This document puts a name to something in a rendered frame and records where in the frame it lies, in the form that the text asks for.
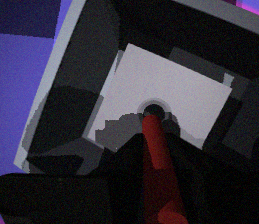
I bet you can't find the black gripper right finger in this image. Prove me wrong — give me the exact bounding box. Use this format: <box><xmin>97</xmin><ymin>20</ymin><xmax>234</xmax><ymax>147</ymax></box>
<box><xmin>165</xmin><ymin>133</ymin><xmax>259</xmax><ymax>224</ymax></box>

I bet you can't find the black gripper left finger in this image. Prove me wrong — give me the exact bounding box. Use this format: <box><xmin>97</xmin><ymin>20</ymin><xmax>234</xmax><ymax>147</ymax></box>
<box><xmin>0</xmin><ymin>133</ymin><xmax>143</xmax><ymax>224</ymax></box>

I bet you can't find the red peg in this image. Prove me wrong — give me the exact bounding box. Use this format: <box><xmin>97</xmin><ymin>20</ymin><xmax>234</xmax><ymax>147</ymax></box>
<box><xmin>142</xmin><ymin>115</ymin><xmax>188</xmax><ymax>224</ymax></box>

